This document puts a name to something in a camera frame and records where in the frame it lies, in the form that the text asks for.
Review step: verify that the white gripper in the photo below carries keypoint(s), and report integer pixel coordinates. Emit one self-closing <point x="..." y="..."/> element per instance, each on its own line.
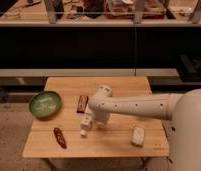
<point x="100" y="119"/>

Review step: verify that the white lotion bottle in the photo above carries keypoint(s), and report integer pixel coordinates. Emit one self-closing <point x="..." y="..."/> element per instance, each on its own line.
<point x="86" y="122"/>

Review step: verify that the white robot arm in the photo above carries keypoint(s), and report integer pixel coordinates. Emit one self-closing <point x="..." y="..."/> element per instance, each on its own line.
<point x="183" y="110"/>

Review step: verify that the brown rectangular box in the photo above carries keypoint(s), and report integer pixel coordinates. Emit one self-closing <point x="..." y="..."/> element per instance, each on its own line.
<point x="82" y="103"/>

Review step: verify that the wooden table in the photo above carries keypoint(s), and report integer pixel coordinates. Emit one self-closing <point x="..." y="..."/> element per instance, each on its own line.
<point x="111" y="142"/>

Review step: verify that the red chili pepper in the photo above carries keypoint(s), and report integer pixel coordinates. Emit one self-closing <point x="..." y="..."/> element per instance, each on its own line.
<point x="59" y="137"/>

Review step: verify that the green bowl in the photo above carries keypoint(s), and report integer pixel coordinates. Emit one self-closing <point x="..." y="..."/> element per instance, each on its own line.
<point x="45" y="104"/>

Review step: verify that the background workbench shelf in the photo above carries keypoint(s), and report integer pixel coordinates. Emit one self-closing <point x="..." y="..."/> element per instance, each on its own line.
<point x="101" y="13"/>

